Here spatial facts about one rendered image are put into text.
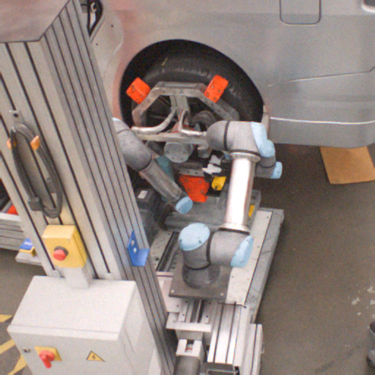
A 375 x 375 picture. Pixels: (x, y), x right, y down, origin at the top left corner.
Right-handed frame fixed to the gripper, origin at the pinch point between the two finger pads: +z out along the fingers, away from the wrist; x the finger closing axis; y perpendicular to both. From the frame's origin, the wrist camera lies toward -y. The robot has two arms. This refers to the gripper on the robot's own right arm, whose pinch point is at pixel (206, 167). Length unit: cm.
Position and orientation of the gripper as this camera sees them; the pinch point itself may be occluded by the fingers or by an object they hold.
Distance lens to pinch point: 274.3
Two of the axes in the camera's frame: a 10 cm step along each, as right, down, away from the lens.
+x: -2.9, 7.3, -6.2
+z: -9.4, -1.0, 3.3
